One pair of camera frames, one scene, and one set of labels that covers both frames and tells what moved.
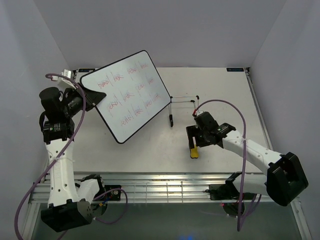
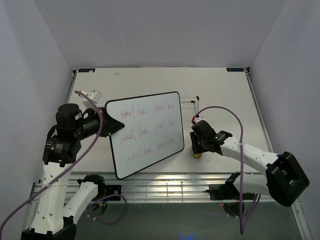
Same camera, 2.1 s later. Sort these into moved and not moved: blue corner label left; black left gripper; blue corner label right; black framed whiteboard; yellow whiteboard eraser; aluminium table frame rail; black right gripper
Moved: yellow whiteboard eraser; black right gripper; black left gripper; black framed whiteboard
Not moved: blue corner label right; blue corner label left; aluminium table frame rail
